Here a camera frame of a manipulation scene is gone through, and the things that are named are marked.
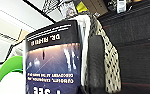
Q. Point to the yellow packet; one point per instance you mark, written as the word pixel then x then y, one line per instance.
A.
pixel 80 6

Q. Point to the brown packet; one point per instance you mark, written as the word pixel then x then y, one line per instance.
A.
pixel 97 5

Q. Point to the white plate with green rim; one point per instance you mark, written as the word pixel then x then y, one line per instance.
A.
pixel 7 78

